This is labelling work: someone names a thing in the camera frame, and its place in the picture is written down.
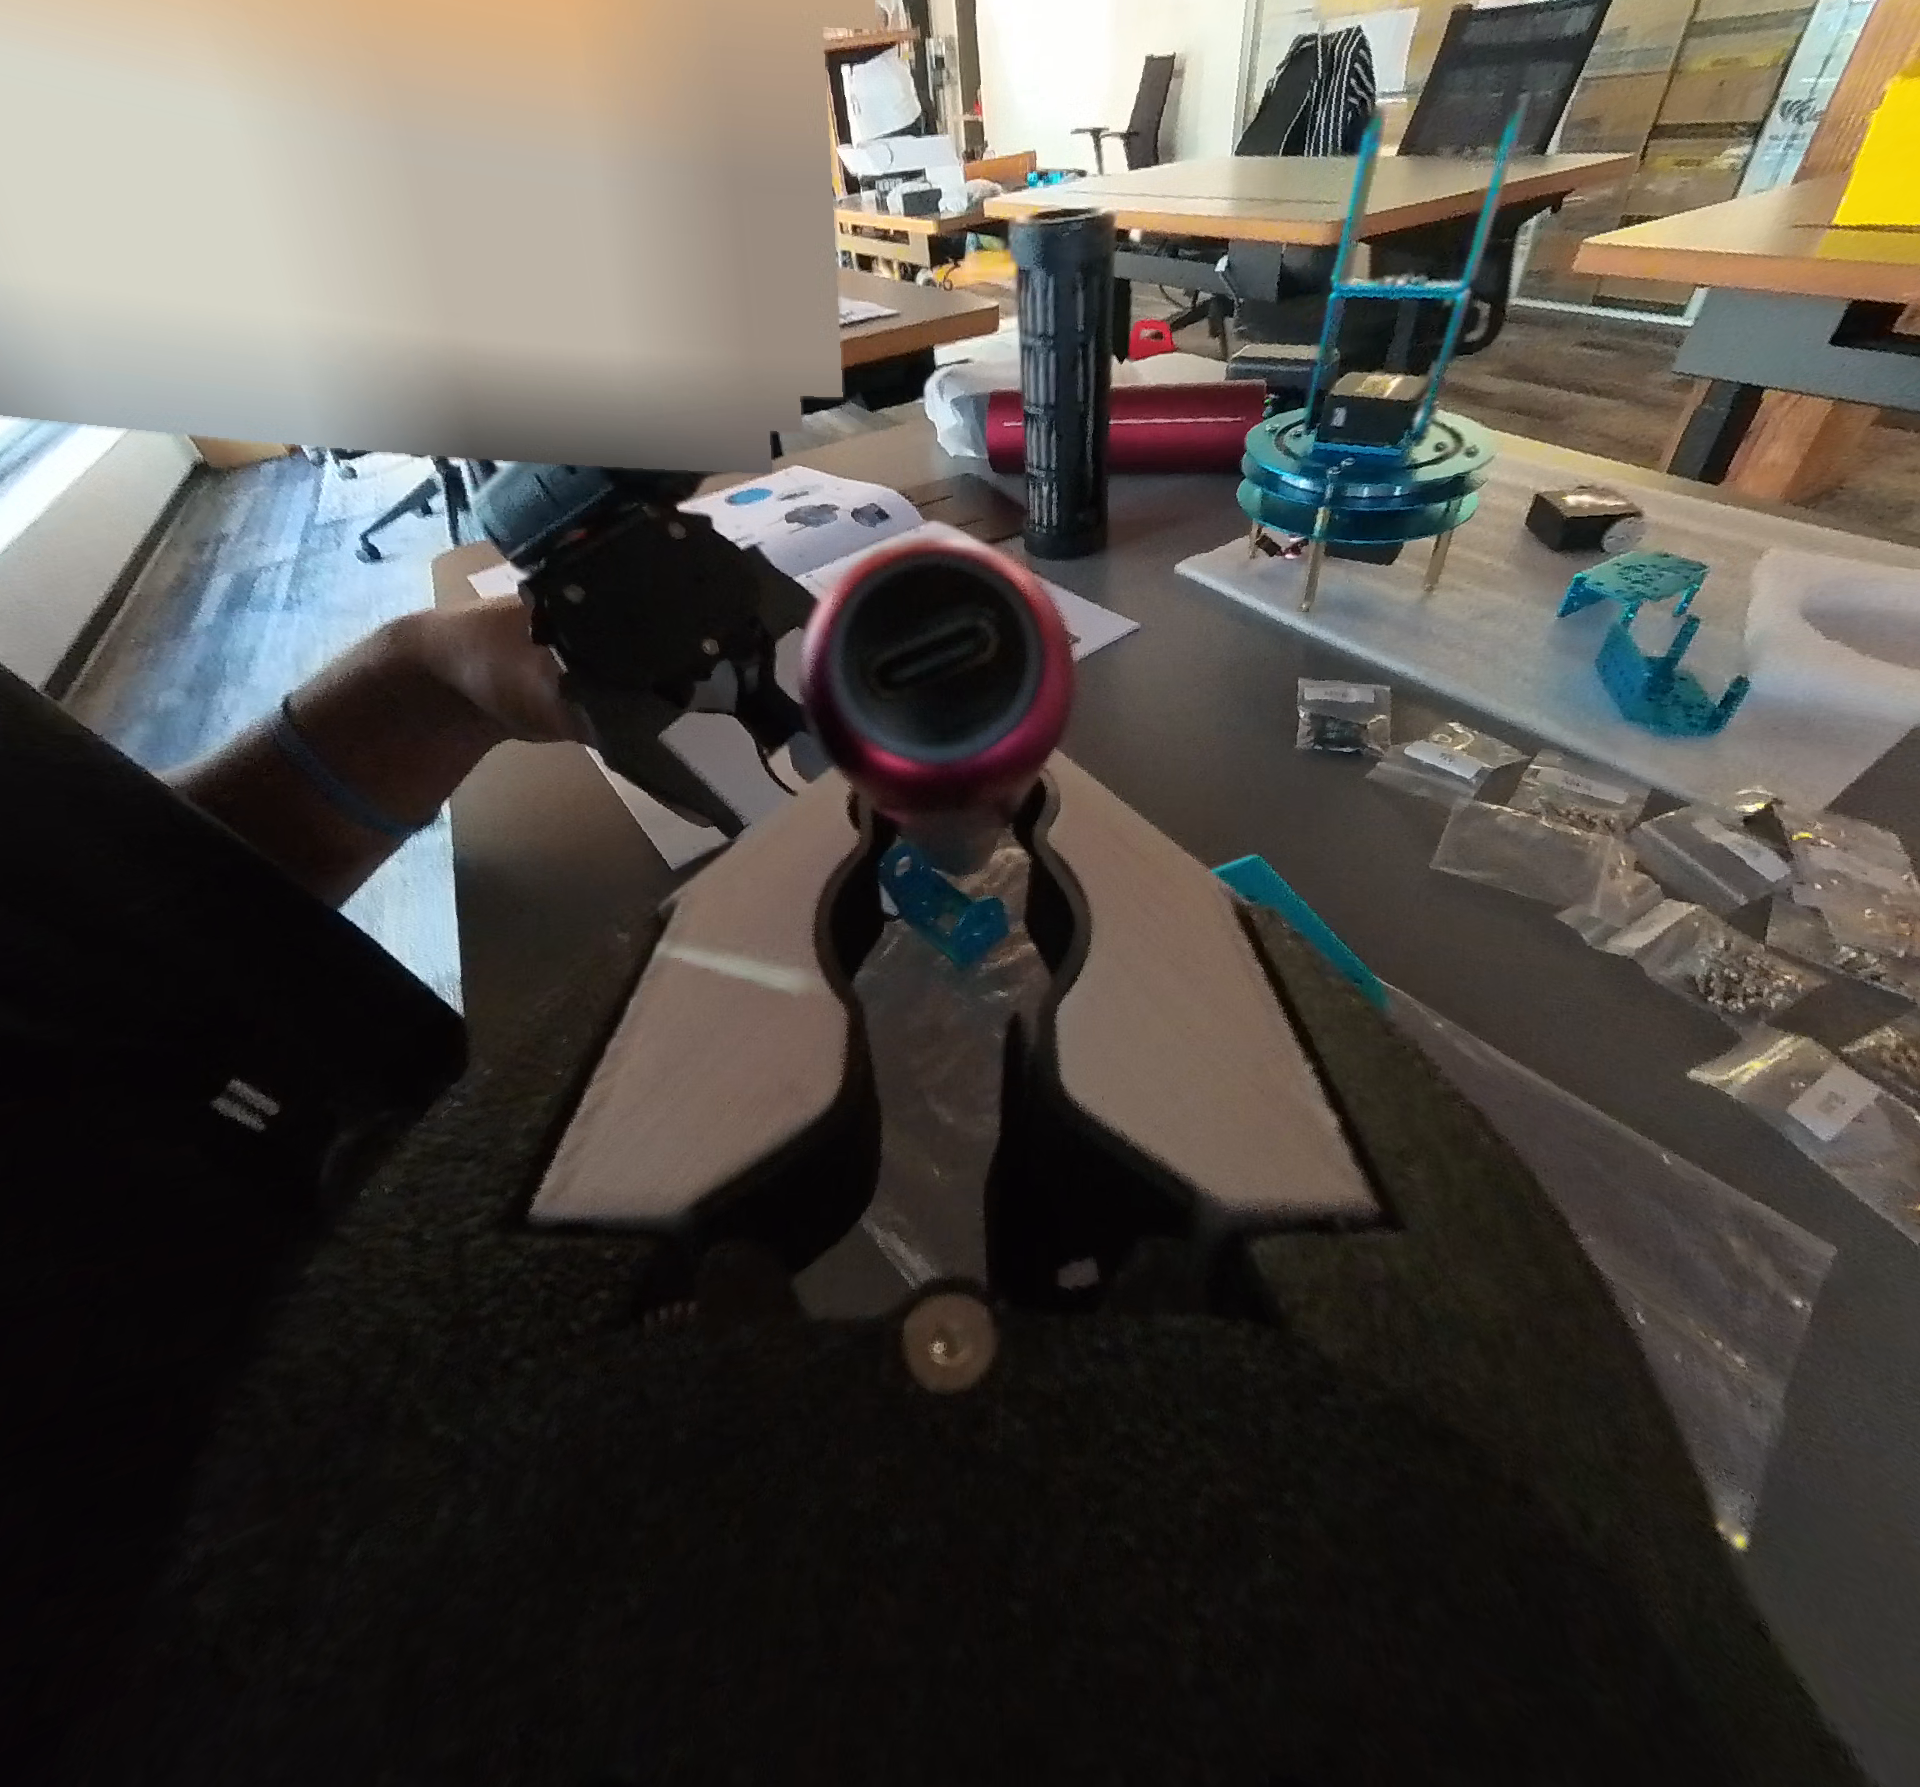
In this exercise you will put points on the blue toy robot arm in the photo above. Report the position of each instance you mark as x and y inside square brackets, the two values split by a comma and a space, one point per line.
[1358, 468]

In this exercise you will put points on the black swivel chair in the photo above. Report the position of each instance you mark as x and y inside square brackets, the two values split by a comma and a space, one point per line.
[428, 505]

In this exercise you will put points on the small black office chair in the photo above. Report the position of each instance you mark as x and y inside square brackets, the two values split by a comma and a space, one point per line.
[1149, 99]

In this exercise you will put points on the blue perforated bracket assembly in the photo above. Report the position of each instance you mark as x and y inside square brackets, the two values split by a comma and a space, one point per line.
[1651, 661]

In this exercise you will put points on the black ribbed cylinder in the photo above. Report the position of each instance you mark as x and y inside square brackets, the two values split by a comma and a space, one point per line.
[1062, 393]

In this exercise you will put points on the pile of small screw bags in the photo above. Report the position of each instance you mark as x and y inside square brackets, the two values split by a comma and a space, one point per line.
[1696, 858]

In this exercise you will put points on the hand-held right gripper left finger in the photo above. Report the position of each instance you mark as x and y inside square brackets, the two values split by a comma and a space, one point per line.
[704, 1068]

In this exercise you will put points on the white crumpled plastic bag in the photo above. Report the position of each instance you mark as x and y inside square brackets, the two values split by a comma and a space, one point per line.
[959, 408]

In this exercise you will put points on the red metal tube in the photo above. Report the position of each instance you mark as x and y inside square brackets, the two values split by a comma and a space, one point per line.
[1186, 425]

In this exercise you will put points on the wooden table with grey frame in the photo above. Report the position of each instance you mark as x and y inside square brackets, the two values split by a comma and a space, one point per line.
[1724, 242]

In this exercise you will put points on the dark grey desk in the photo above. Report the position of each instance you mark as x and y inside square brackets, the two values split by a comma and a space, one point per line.
[1200, 708]

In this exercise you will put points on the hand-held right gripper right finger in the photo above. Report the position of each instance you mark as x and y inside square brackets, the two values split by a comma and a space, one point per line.
[1186, 1068]

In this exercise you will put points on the wooden shelf with boxes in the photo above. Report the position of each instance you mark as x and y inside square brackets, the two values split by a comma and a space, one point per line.
[878, 108]

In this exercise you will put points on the clear plastic bag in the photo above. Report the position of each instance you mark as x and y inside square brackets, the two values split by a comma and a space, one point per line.
[1651, 1217]

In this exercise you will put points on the yellow box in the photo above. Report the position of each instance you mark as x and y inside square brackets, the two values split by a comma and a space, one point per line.
[1883, 160]

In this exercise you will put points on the red electric screwdriver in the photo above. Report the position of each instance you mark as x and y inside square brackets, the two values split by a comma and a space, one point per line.
[936, 661]

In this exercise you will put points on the blue wristband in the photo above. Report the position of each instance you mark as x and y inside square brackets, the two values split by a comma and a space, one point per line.
[361, 816]

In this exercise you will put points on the large blue U bracket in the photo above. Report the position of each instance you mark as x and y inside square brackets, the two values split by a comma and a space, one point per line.
[1291, 911]

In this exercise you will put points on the long wooden table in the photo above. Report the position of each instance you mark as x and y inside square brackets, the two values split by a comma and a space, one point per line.
[1274, 190]

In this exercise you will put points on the person's black clothing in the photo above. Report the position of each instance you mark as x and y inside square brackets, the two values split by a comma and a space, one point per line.
[150, 994]

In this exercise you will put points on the black mesh office chair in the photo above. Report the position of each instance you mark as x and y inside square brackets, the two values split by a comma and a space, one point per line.
[1515, 63]

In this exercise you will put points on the person's left hand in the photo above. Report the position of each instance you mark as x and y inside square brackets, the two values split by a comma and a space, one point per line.
[489, 678]

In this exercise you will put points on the striped jacket on chair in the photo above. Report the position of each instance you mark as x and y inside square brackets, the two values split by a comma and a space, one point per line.
[1313, 93]

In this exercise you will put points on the white foam board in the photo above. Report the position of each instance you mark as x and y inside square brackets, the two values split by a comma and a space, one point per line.
[1500, 647]

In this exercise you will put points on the black servo motor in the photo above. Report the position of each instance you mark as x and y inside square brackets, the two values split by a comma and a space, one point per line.
[1574, 519]

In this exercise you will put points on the dark neighbouring desk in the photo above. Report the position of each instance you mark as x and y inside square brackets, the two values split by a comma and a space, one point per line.
[914, 318]

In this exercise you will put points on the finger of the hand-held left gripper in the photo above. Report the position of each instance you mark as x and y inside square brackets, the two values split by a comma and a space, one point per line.
[780, 730]
[667, 766]

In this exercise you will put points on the person's left forearm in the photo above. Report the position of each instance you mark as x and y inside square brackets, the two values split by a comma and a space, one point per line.
[284, 798]

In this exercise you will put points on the white foam packing piece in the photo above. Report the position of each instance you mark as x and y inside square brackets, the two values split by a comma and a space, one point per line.
[1800, 587]

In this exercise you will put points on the small blue metal bracket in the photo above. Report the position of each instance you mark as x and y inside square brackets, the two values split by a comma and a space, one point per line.
[936, 902]

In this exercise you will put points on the white instruction manual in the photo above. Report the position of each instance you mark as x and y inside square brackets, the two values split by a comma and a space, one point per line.
[839, 529]

